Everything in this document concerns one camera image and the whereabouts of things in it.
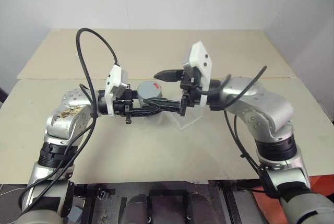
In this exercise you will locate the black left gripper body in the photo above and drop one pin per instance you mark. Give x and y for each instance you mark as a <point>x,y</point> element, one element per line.
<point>123,108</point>

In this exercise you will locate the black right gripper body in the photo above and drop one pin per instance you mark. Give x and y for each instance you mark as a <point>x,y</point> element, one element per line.
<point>189,88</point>

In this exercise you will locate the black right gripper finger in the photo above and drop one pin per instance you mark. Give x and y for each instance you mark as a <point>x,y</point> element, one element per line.
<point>168,75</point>
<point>169,103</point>

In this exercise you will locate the clear plastic jar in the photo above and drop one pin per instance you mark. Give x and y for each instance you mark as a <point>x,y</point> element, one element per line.
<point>154,118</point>

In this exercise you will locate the grey jar lid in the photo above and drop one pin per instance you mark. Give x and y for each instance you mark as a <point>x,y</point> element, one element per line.
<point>148,89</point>

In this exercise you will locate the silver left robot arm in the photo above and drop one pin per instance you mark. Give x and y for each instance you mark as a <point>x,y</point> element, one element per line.
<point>65,126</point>

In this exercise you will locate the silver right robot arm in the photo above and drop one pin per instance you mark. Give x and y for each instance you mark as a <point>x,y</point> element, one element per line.
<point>263,104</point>

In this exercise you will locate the clear tape strip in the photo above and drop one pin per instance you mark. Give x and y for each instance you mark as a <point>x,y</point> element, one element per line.
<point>200,181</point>

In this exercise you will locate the black metal connector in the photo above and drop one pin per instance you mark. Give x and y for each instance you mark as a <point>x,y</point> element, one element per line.
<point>104,195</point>

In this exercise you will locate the dark rounded shape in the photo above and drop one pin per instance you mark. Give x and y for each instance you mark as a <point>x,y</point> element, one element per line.
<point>134,208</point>

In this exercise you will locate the small grey block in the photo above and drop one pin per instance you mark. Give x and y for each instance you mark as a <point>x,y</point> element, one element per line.
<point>76,214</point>

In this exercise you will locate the dark purple object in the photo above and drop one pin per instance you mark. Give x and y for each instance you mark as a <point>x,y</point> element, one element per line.
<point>2,94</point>

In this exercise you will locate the black panel with white lines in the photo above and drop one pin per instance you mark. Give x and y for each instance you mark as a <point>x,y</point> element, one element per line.
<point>11,192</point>

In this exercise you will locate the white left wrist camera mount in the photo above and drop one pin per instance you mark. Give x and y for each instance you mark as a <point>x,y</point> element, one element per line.
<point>113,77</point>

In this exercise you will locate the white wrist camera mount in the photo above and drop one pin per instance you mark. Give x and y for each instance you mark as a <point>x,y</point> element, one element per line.
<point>199,54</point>
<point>113,77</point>

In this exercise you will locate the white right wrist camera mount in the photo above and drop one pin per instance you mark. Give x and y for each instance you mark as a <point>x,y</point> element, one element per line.
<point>199,54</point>

